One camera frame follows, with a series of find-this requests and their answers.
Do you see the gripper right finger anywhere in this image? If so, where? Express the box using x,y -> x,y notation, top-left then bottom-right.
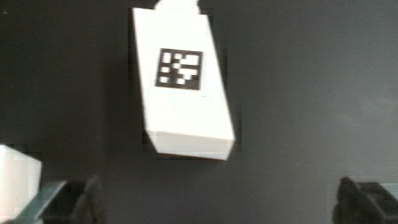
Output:
334,177 -> 398,224

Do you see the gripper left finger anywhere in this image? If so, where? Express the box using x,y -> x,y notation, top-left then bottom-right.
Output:
11,176 -> 107,224

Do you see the left white stool leg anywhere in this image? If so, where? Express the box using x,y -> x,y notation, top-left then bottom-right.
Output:
134,0 -> 235,160

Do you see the white U-shaped fence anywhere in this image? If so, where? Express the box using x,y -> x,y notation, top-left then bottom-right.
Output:
0,145 -> 43,223

